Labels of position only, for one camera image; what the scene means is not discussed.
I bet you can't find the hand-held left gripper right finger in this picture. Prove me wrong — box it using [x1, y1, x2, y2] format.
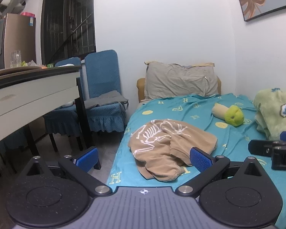
[176, 147, 267, 197]

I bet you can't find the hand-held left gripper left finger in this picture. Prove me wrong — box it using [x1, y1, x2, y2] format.
[21, 147, 112, 197]

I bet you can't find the tan shirt with white print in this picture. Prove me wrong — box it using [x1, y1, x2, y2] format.
[127, 119, 218, 182]

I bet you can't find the light green fleece blanket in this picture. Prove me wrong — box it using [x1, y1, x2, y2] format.
[253, 87, 286, 141]

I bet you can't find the teal patterned bed sheet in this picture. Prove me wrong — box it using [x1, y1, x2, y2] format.
[106, 93, 286, 229]

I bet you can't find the green plush toy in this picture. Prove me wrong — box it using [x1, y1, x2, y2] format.
[224, 105, 244, 127]

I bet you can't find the blue covered chair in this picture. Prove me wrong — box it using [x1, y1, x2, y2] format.
[43, 57, 84, 152]
[84, 50, 129, 148]

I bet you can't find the grey seat cushion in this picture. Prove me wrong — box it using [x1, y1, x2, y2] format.
[84, 91, 129, 108]

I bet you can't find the grey pillow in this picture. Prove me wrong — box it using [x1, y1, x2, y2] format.
[144, 63, 219, 100]

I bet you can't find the white table with black legs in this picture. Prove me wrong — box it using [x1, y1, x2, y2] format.
[0, 65, 102, 170]

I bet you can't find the beige pillow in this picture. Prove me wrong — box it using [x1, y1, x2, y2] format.
[144, 61, 215, 68]

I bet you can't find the clear glass jar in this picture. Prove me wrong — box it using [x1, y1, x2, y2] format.
[10, 50, 22, 68]

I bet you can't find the dark barred window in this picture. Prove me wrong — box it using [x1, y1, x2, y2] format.
[40, 0, 97, 65]

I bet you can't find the brown refrigerator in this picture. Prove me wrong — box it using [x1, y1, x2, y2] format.
[0, 14, 37, 72]

